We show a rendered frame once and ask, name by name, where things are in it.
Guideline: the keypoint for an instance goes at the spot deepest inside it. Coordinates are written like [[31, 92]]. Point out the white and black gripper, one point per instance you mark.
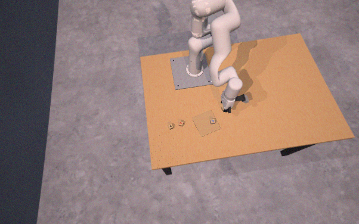
[[227, 104]]

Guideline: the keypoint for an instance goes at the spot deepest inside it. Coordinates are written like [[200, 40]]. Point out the tan flat mat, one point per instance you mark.
[[204, 125]]

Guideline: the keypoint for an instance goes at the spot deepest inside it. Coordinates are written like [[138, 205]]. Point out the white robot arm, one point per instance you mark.
[[221, 27]]

